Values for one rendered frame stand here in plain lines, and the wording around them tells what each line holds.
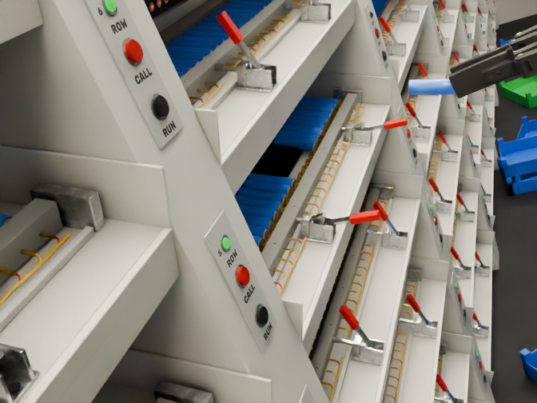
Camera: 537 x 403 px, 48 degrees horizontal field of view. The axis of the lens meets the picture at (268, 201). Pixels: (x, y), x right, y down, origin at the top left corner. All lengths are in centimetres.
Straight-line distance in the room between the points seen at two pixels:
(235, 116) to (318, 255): 21
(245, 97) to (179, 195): 22
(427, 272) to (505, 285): 82
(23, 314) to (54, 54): 17
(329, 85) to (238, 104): 50
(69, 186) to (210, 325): 15
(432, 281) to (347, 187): 49
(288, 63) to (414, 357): 60
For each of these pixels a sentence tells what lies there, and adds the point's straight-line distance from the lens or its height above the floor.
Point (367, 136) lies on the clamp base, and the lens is 95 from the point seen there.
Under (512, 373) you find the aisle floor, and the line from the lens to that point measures 180.
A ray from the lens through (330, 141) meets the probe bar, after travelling 92.
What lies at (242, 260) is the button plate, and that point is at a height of 103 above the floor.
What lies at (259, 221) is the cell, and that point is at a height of 95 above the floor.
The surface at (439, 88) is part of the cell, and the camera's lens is 76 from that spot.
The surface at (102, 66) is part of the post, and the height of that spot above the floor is 122.
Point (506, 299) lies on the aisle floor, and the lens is 203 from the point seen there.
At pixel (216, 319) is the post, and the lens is 48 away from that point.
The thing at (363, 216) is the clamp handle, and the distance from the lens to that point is 71.
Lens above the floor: 127
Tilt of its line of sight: 23 degrees down
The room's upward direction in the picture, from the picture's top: 24 degrees counter-clockwise
